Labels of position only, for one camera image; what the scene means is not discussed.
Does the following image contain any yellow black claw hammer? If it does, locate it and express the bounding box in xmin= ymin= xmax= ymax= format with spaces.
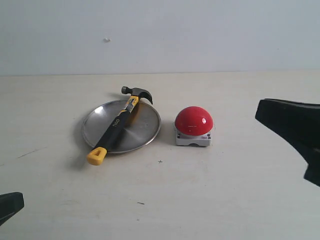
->
xmin=86 ymin=86 xmax=153 ymax=166

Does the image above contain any red dome push button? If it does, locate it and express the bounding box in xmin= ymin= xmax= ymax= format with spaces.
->
xmin=174 ymin=106 xmax=214 ymax=147

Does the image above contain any round silver metal plate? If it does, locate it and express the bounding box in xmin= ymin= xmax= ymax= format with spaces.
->
xmin=81 ymin=100 xmax=161 ymax=154

